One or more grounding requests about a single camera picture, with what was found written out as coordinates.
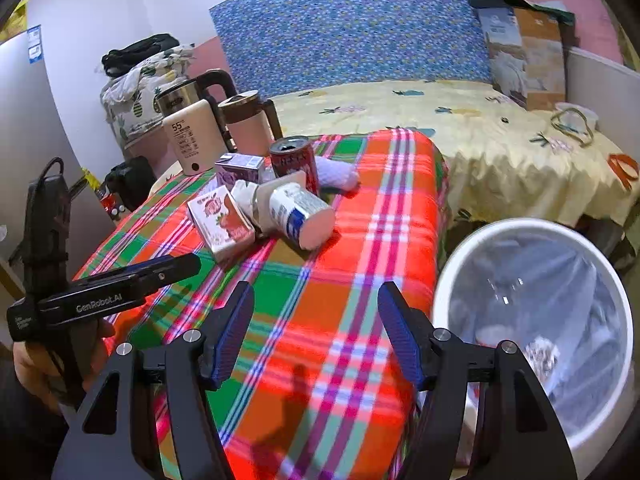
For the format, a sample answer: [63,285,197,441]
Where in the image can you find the red strawberry drink carton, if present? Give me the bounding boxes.
[187,185,257,263]

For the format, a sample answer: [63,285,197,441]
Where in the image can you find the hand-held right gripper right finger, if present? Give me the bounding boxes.
[377,281,581,480]

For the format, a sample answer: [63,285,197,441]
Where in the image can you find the pineapple printed bag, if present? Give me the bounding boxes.
[100,42,198,148]

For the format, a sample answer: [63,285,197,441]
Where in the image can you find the printed cardboard box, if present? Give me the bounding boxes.
[477,2,568,111]

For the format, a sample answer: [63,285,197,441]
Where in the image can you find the white refrigerator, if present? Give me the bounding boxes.
[0,25,121,266]

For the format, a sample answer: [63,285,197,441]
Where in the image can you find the white board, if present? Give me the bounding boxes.
[565,46,640,126]

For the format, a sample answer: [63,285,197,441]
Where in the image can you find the coiled rope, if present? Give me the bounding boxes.
[550,102,598,148]

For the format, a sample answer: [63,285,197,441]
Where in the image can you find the pink mug with brown lid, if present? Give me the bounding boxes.
[217,91,283,157]

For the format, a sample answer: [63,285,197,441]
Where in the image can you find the red drink can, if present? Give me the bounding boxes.
[270,136,319,196]

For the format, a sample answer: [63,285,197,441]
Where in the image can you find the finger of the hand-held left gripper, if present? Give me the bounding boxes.
[132,253,202,298]
[75,256,176,286]

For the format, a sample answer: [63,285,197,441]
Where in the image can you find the yellow printed bedsheet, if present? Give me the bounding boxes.
[272,80,640,226]

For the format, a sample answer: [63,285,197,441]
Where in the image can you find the purple drink carton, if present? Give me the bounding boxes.
[215,154,265,188]

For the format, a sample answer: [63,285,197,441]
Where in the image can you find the white trash bin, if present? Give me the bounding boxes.
[432,218,633,461]

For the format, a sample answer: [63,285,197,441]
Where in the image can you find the blue floral headboard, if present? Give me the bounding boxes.
[209,0,516,98]

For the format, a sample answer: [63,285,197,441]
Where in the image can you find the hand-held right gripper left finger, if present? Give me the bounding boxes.
[50,281,256,480]

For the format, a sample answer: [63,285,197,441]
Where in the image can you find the crumpled foil wrapper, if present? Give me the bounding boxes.
[520,337,562,386]

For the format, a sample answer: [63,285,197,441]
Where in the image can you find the black clothes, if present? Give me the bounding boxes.
[102,33,173,78]

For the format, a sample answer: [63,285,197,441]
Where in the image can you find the white yogurt cup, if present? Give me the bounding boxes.
[255,172,336,250]

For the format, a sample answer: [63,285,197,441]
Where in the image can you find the stainless steel kettle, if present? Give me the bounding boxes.
[154,70,237,117]

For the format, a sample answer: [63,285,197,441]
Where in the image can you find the black bag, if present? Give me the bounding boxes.
[105,156,157,211]

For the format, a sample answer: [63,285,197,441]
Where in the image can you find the black cloth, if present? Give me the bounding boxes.
[469,0,576,23]

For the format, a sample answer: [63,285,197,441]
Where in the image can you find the white knitted cloth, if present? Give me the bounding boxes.
[231,180,261,211]
[316,156,360,192]

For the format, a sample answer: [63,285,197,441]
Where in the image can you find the plaid tablecloth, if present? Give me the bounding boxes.
[72,129,451,480]

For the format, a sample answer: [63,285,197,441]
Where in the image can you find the clear plastic bin liner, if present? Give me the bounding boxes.
[450,232,623,436]

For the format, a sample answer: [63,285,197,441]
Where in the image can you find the person's left hand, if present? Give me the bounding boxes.
[12,319,117,411]

